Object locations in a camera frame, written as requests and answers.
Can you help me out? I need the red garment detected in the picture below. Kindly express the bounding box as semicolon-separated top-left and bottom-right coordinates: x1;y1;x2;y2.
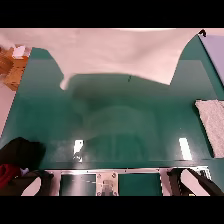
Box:
0;163;22;190

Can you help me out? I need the black garment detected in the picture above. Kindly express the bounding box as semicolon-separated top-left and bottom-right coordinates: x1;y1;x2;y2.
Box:
0;136;47;172

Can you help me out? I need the silver frame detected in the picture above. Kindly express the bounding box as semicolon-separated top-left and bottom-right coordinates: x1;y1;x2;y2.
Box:
43;167;214;197

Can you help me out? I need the white shirt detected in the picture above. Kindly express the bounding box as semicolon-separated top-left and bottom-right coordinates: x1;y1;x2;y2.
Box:
0;28;203;92

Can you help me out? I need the white folded garment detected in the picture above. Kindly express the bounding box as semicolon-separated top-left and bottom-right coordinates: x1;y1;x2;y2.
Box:
194;99;224;160

